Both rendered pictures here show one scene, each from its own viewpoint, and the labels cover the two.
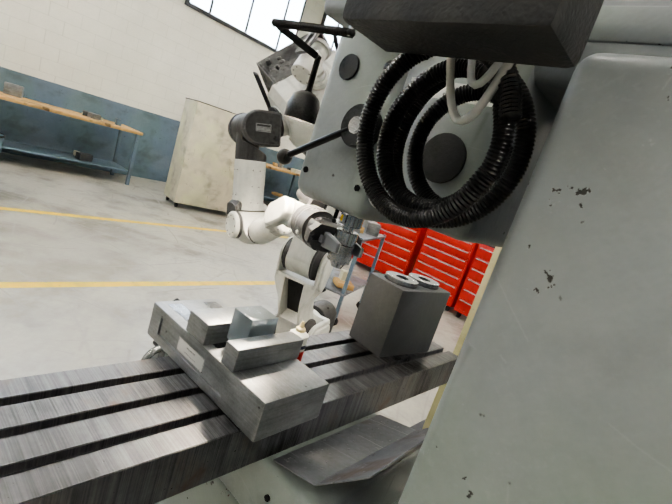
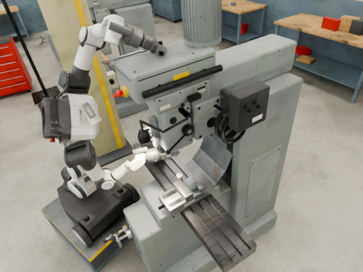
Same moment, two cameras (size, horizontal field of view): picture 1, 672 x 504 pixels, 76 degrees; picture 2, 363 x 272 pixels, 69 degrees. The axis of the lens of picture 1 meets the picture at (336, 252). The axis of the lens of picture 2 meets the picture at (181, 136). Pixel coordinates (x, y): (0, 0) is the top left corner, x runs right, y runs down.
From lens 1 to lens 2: 1.56 m
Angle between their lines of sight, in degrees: 65
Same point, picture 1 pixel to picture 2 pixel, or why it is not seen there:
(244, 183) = (100, 171)
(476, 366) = (244, 145)
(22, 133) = not seen: outside the picture
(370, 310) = not seen: hidden behind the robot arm
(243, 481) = not seen: hidden behind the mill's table
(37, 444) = (224, 227)
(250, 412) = (212, 189)
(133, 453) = (223, 211)
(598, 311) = (255, 128)
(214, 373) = (199, 196)
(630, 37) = (233, 87)
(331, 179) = (181, 144)
